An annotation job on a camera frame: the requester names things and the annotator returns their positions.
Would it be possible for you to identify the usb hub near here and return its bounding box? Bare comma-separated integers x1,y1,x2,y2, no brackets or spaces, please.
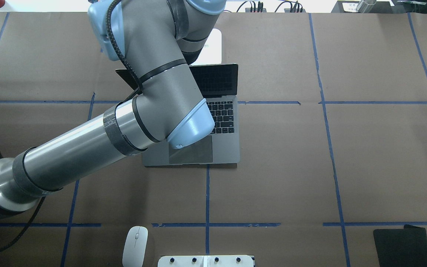
274,0,306,13

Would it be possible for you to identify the silver laptop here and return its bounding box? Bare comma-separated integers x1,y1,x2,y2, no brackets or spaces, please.
115,63,241,167

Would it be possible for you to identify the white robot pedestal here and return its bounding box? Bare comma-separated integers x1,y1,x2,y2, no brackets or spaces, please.
157,255,256,267

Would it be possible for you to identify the usb hub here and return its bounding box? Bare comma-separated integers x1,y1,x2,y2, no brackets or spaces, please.
233,1,267,13
274,0,306,13

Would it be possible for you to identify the usb hub far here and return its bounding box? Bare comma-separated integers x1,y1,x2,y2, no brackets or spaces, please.
233,1,267,13

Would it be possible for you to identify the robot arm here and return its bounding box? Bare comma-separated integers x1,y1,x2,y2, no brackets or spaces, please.
0,0,226,219

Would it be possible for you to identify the white computer mouse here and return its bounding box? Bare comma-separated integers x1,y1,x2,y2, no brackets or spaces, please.
122,226,149,267

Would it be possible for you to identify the black mouse pad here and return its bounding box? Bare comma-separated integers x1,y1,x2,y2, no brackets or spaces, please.
373,224,427,267

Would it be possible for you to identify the metal cylinder cup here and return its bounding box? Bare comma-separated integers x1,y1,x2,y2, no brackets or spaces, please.
355,0,377,14

